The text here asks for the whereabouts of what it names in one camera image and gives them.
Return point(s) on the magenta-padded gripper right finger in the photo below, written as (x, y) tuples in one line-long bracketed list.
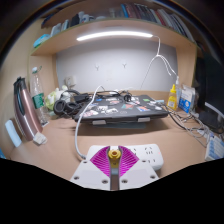
[(131, 166)]

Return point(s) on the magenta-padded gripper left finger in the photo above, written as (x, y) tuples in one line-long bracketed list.
[(98, 166)]

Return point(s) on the yellow charger block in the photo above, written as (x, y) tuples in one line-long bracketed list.
[(114, 155)]

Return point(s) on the white power strip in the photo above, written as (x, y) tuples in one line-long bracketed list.
[(150, 155)]

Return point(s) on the grey laptop stand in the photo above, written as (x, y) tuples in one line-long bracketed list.
[(99, 122)]

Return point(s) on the dark laptop with stickers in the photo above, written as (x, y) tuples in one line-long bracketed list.
[(120, 110)]

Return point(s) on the small white crumpled tissue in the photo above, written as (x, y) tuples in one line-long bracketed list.
[(40, 138)]

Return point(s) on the black headphones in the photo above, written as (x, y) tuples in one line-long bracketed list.
[(60, 107)]

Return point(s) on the yellow squeeze bottle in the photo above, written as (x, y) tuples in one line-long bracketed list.
[(172, 101)]

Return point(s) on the green and white plush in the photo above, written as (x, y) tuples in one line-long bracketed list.
[(51, 98)]

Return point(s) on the blue and white box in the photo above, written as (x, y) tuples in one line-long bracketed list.
[(186, 100)]

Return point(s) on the black rectangular pouch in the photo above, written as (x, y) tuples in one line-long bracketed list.
[(210, 123)]

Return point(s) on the clear green-label water bottle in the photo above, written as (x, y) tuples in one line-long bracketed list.
[(38, 100)]

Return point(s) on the pink thermos flask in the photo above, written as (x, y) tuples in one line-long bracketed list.
[(27, 111)]

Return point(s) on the clear pump bottle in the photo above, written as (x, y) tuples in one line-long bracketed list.
[(179, 90)]

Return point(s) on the light blue flat case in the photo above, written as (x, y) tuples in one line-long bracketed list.
[(12, 133)]

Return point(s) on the black monitor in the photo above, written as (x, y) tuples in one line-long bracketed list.
[(213, 86)]

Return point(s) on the white LED light bar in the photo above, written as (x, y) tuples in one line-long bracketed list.
[(113, 34)]

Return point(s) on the wooden shelf unit with books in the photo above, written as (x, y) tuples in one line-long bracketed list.
[(110, 26)]

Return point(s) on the white wall outlet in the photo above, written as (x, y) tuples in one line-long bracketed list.
[(70, 81)]

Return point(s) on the small wall hook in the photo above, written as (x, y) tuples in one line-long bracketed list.
[(124, 65), (96, 67)]

